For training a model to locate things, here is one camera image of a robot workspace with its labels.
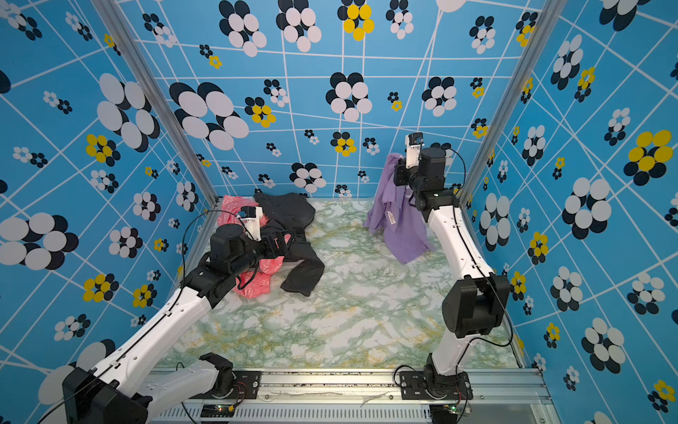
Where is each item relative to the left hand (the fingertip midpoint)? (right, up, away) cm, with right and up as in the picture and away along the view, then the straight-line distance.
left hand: (285, 231), depth 75 cm
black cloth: (-7, +2, +24) cm, 25 cm away
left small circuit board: (-18, -50, -3) cm, 53 cm away
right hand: (+35, +22, +6) cm, 42 cm away
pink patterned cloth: (-6, -13, -7) cm, 16 cm away
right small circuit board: (+44, -49, -4) cm, 66 cm away
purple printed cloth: (+34, +5, +16) cm, 38 cm away
